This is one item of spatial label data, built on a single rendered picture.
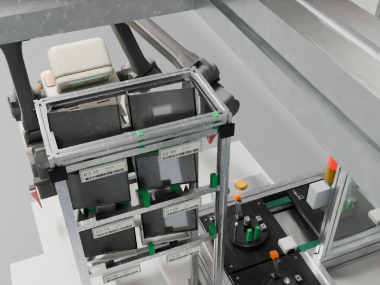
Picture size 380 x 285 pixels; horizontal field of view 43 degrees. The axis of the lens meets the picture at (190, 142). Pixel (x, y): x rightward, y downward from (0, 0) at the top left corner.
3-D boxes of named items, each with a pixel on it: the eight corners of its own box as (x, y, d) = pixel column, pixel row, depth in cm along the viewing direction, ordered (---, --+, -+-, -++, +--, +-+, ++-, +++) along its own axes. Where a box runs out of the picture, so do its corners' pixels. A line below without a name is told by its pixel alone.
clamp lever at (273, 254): (271, 273, 141) (268, 251, 139) (277, 271, 142) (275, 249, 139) (277, 280, 138) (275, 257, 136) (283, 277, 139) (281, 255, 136)
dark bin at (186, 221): (135, 197, 140) (132, 172, 138) (180, 190, 141) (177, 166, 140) (143, 238, 113) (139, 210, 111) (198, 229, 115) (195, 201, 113)
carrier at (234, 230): (198, 221, 163) (198, 195, 155) (260, 202, 170) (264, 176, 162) (228, 277, 146) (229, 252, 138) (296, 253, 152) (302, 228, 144)
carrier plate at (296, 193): (286, 195, 172) (286, 190, 171) (342, 177, 178) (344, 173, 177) (324, 245, 155) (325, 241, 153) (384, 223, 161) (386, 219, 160)
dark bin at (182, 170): (130, 155, 129) (127, 129, 127) (178, 149, 131) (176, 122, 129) (138, 191, 103) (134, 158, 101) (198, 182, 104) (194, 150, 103)
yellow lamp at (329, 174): (320, 174, 135) (323, 162, 132) (335, 169, 137) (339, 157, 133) (331, 186, 132) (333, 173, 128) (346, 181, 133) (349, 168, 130)
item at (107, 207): (99, 220, 128) (96, 195, 126) (116, 217, 128) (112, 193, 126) (99, 233, 120) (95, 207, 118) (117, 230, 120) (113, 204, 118)
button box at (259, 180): (210, 198, 178) (210, 186, 174) (260, 183, 184) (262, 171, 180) (217, 211, 173) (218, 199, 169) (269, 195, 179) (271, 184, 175)
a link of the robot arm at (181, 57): (125, -7, 151) (99, 13, 149) (122, -19, 146) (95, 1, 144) (223, 76, 138) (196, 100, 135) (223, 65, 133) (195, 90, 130)
